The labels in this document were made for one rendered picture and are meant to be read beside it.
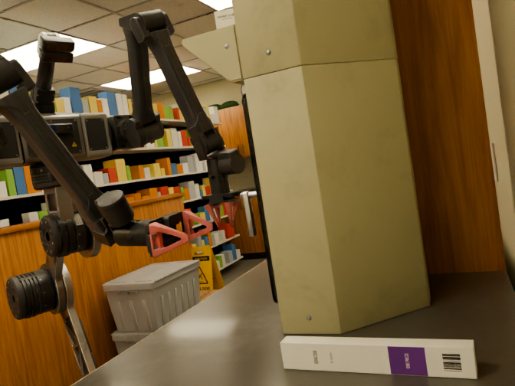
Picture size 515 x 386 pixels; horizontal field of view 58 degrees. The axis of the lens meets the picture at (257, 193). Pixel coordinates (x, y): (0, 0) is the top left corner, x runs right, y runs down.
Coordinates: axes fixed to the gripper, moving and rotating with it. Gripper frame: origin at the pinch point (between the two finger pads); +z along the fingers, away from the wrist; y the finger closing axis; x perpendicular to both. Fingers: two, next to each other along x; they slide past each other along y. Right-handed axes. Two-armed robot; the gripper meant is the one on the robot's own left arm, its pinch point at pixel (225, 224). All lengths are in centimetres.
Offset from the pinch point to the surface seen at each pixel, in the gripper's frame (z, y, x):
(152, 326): 73, -121, 111
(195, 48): -38, 24, -46
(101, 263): 33, -162, 119
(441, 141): -15, 63, -9
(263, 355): 16, 33, -55
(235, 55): -35, 32, -46
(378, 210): -4, 52, -38
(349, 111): -22, 49, -40
